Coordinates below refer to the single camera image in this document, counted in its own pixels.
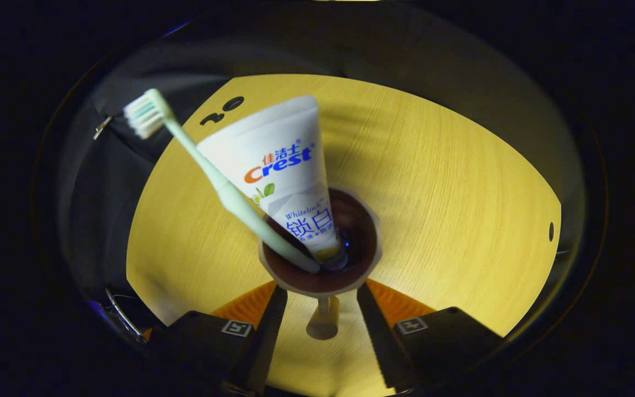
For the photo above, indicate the white toothpaste tube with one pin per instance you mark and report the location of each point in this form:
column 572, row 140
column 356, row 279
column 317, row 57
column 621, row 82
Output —
column 279, row 143

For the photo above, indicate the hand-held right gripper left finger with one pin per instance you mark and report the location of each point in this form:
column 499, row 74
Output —
column 270, row 336

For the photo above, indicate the yellow wooden desktop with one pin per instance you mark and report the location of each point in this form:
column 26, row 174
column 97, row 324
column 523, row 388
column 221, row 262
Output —
column 450, row 209

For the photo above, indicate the silver cloth clip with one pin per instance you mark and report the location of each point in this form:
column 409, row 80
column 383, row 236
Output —
column 102, row 127

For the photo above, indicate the pale green toothbrush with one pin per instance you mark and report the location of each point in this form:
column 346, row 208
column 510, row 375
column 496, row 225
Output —
column 207, row 165

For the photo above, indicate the beige cup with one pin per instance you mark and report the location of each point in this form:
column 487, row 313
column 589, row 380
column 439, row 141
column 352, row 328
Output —
column 361, row 242

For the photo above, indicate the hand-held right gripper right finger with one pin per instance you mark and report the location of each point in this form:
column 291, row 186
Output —
column 375, row 336

